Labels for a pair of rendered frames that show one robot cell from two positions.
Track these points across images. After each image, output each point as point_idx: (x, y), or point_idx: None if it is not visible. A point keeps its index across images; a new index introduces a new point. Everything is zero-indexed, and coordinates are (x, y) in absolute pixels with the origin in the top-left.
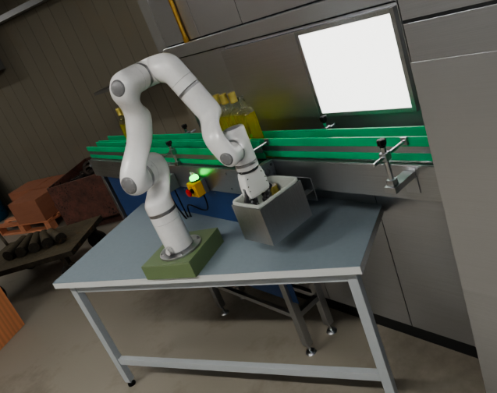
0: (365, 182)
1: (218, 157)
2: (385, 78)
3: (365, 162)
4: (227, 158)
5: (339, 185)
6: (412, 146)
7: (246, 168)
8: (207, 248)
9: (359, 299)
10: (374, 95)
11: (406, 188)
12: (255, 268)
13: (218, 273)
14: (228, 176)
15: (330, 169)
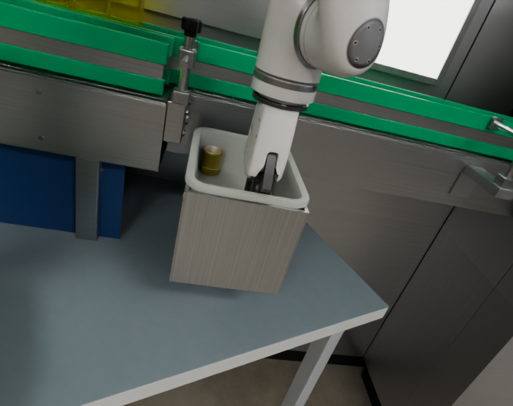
0: (389, 173)
1: (354, 24)
2: (430, 22)
3: (411, 142)
4: (373, 43)
5: (332, 171)
6: (492, 134)
7: (312, 94)
8: None
9: (329, 350)
10: (395, 41)
11: (453, 189)
12: (200, 352)
13: (86, 399)
14: (44, 101)
15: (336, 141)
